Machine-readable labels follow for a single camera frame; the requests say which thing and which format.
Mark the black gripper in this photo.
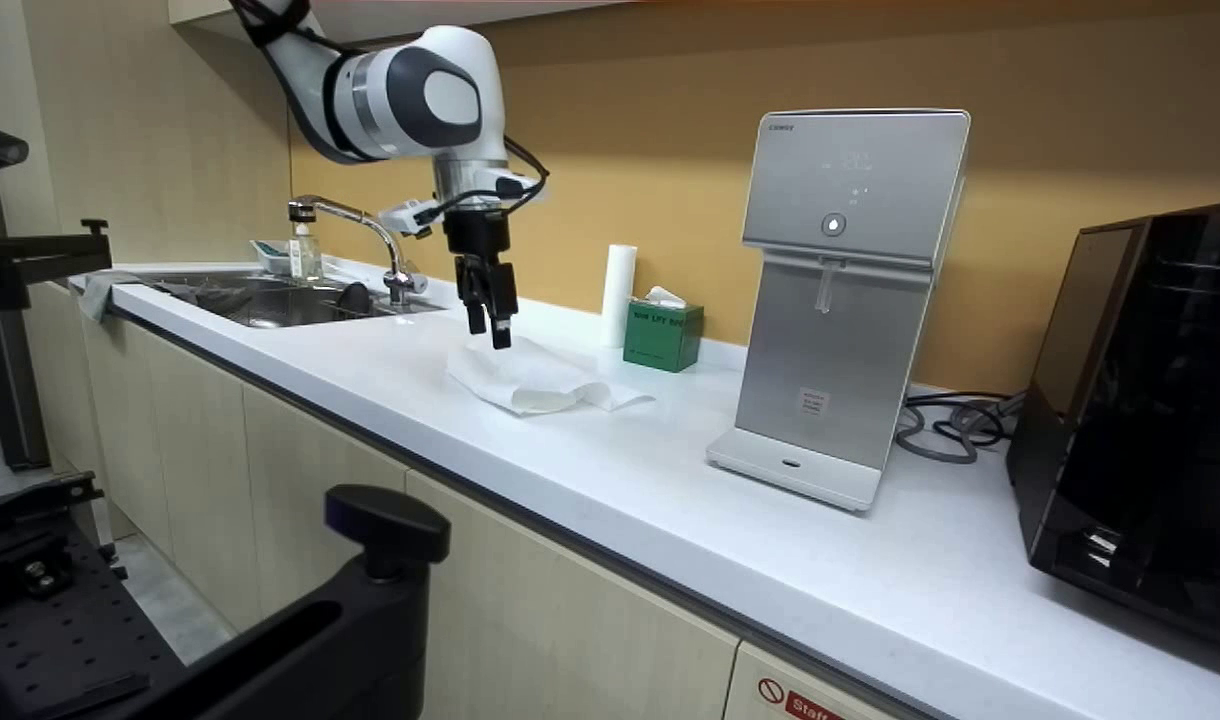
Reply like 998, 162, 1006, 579
442, 209, 524, 351

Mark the white paper towel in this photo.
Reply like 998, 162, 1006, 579
446, 331, 659, 423

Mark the beige counter cabinet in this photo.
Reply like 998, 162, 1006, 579
23, 280, 906, 720

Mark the white paper roll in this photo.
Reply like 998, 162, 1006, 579
599, 241, 639, 361

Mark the chrome sink faucet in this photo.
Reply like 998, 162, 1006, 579
286, 194, 430, 307

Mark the green tissue box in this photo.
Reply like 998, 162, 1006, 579
619, 286, 707, 375

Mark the clear soap bottle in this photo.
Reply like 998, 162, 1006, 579
286, 221, 323, 286

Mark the stainless steel sink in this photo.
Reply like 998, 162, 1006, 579
144, 268, 448, 331

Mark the silver water dispenser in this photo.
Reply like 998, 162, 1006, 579
704, 110, 975, 520

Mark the black chair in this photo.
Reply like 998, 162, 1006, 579
125, 481, 458, 720

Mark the grey cloth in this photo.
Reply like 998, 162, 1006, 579
74, 268, 139, 324

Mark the red warning sticker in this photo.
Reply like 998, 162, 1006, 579
753, 673, 850, 720

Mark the black perforated platform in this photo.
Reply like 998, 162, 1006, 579
0, 468, 190, 720

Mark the black countertop oven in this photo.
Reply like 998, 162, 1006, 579
1006, 195, 1220, 660

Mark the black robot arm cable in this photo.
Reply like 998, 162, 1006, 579
406, 133, 557, 245

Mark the black camera stand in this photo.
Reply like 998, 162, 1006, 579
0, 123, 116, 475

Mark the black power cable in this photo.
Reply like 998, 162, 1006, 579
892, 390, 1027, 468

